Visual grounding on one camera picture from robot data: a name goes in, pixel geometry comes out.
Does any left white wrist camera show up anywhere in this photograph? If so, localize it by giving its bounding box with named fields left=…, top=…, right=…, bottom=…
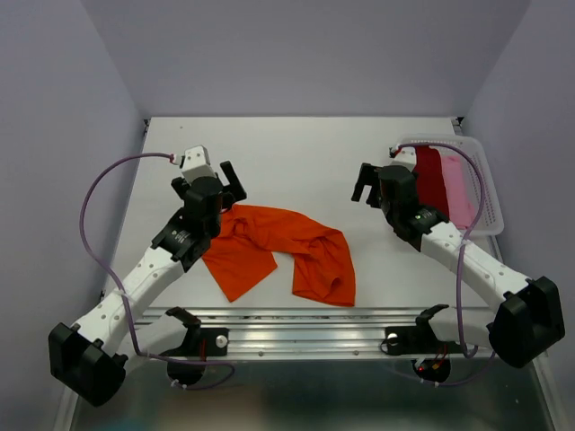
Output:
left=171, top=145, right=217, bottom=184

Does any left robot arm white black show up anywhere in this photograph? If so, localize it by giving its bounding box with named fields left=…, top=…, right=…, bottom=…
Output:
left=48, top=157, right=247, bottom=407

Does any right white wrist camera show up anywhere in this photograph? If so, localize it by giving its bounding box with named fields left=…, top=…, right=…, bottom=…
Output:
left=389, top=146, right=417, bottom=172

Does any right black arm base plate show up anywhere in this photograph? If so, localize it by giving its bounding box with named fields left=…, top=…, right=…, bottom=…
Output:
left=379, top=326, right=462, bottom=356

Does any white plastic basket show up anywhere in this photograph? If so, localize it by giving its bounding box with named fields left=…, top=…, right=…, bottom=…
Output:
left=392, top=134, right=504, bottom=239

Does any orange t-shirt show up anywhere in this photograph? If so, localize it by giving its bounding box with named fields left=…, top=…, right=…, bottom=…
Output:
left=203, top=205, right=356, bottom=307

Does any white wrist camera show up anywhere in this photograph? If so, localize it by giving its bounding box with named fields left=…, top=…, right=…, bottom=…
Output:
left=389, top=146, right=417, bottom=172
left=171, top=145, right=217, bottom=184

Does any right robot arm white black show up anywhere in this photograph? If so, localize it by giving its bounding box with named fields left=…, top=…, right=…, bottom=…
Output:
left=351, top=163, right=565, bottom=368

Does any aluminium mounting rail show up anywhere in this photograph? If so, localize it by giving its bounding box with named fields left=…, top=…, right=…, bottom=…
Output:
left=129, top=306, right=495, bottom=360

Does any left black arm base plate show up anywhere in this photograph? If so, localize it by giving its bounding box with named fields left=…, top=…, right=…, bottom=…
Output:
left=164, top=328, right=229, bottom=360

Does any dark red rolled t-shirt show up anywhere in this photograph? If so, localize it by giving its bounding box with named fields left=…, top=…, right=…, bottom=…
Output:
left=413, top=146, right=449, bottom=216

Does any pink rolled t-shirt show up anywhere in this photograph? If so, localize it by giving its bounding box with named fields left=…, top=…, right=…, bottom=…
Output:
left=440, top=155, right=476, bottom=230

